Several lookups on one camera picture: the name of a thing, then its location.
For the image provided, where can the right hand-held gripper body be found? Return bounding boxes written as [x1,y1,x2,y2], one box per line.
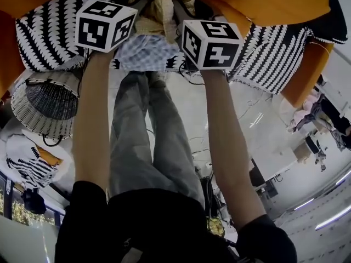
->
[175,14,244,71]

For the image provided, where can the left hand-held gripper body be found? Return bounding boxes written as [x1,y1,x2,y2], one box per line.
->
[74,0,139,54]

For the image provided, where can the beige garment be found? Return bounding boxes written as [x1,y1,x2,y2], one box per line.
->
[114,0,197,44]

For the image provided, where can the light blue checked garment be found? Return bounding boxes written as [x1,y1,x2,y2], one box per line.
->
[82,0,183,72]

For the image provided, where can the white woven laundry basket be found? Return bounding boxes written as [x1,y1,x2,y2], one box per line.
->
[10,61,86,147]

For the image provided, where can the person's right forearm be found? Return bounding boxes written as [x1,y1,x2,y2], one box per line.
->
[201,68,268,231]

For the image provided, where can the person's left forearm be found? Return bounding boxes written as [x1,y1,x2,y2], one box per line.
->
[71,49,116,193]

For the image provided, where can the black and white striped blanket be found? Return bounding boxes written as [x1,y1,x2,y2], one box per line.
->
[15,0,349,95]

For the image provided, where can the square orange cushion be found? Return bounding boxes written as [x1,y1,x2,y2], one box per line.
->
[191,0,331,27]

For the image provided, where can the orange sofa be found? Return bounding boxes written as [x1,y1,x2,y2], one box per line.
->
[0,0,335,109]

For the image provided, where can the pink garment pile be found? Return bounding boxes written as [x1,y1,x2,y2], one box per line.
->
[292,93,321,131]

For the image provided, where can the person's legs in grey trousers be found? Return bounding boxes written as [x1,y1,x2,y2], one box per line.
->
[109,70,206,205]

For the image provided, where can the cardboard box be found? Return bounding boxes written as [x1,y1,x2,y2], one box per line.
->
[293,142,313,164]

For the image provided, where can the white bag with striped cloth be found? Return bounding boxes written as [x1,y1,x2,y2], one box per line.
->
[5,129,71,189]

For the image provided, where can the yellow crumpled item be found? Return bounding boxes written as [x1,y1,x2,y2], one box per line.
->
[206,217,226,236]

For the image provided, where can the black bag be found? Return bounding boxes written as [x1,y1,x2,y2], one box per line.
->
[21,187,47,215]

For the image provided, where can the person's torso in black shirt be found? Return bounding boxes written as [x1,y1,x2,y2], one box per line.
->
[54,181,298,263]

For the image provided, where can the glass window panel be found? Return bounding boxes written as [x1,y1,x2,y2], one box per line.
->
[0,171,66,228]

